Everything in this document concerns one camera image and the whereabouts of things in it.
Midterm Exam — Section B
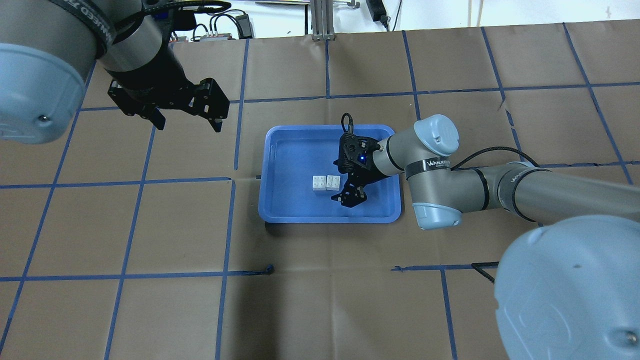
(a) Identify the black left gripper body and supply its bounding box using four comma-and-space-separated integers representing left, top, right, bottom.
107, 50, 211, 118

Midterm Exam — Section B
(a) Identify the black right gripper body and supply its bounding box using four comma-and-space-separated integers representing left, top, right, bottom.
338, 134, 388, 185

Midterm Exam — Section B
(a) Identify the white block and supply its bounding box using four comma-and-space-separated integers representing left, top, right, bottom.
311, 175, 327, 192
326, 175, 341, 192

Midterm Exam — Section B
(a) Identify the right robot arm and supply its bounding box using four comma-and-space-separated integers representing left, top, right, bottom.
333, 112, 640, 360

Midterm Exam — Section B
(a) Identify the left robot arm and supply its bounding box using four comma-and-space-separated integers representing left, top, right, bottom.
0, 0, 231, 145

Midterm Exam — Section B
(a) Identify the blue plastic tray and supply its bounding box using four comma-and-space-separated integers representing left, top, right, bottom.
258, 124, 403, 224

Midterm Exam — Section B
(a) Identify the black power adapter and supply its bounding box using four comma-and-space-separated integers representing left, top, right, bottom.
365, 0, 389, 28

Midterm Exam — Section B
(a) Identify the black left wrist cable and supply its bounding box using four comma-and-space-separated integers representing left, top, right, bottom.
115, 2, 234, 36

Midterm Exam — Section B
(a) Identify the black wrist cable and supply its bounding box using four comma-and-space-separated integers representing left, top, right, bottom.
341, 113, 541, 283
115, 2, 234, 36

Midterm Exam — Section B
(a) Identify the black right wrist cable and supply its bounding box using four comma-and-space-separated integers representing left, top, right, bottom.
341, 113, 541, 283

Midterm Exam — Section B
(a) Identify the aluminium profile post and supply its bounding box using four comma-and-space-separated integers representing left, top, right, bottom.
310, 0, 335, 42

